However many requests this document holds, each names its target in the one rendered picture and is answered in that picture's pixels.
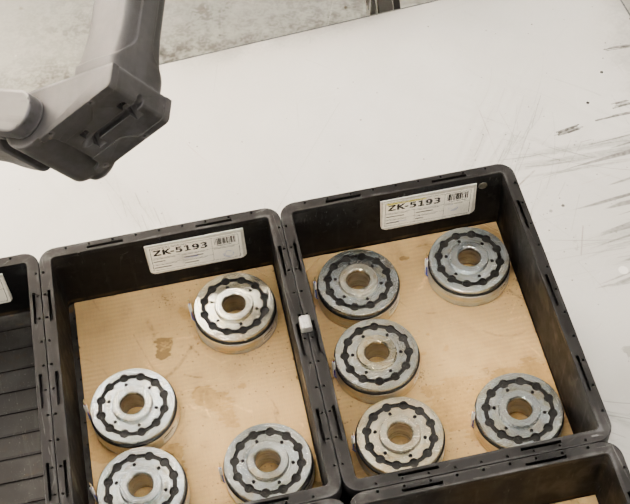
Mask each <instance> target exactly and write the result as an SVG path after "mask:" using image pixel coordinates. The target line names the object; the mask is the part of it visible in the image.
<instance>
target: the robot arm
mask: <svg viewBox="0 0 630 504"><path fill-rule="evenodd" d="M164 7H165V0H95V1H94V7H93V13H92V19H91V25H90V30H89V35H88V39H87V43H86V46H85V49H84V52H83V55H82V58H81V60H80V63H79V65H78V66H76V69H75V75H74V76H72V77H69V78H67V79H64V80H61V81H58V82H55V83H53V84H50V85H47V86H44V87H41V88H39V89H36V90H33V91H31V92H29V93H27V92H26V91H24V90H14V89H2V88H0V161H3V162H9V163H13V164H16V165H18V166H21V167H24V168H28V169H32V170H37V171H47V170H49V169H50V168H52V169H53V170H55V171H57V172H59V173H61V174H63V175H65V176H67V177H69V178H70V179H72V180H74V181H77V182H83V181H86V180H89V179H92V180H99V179H101V178H103V177H105V176H107V174H108V173H109V172H110V171H111V169H112V168H113V166H114V164H115V162H116V161H117V160H119V159H120V158H121V157H123V156H124V155H125V154H127V153H128V152H129V151H131V150H132V149H133V148H135V147H136V146H137V145H139V144H140V143H141V142H143V141H144V140H145V139H147V138H148V137H149V136H151V135H152V134H153V133H155V132H156V131H157V130H159V129H160V128H161V127H163V126H164V125H165V124H167V123H168V121H169V119H170V111H171V103H172V100H170V99H169V98H167V97H165V96H163V95H161V86H162V80H161V74H160V69H159V55H160V38H161V29H162V22H163V14H164Z"/></svg>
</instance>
